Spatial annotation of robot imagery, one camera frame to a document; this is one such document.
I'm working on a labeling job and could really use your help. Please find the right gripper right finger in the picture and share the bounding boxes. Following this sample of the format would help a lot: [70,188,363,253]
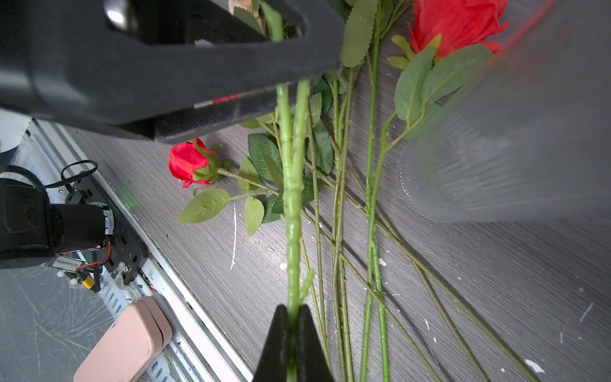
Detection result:
[295,304,334,382]

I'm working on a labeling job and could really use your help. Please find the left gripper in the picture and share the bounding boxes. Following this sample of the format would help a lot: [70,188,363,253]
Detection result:
[1,1,345,143]

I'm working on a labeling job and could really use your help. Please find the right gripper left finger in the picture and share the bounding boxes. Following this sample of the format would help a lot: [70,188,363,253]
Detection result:
[251,305,290,382]

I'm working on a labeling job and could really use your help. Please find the clear glass vase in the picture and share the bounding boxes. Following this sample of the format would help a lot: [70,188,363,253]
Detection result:
[398,1,610,223]

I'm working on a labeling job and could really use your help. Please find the red rose lower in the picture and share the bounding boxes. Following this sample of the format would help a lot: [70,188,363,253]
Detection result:
[169,138,282,236]

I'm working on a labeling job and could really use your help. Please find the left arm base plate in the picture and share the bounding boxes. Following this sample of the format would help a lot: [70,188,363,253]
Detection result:
[65,185,150,286]

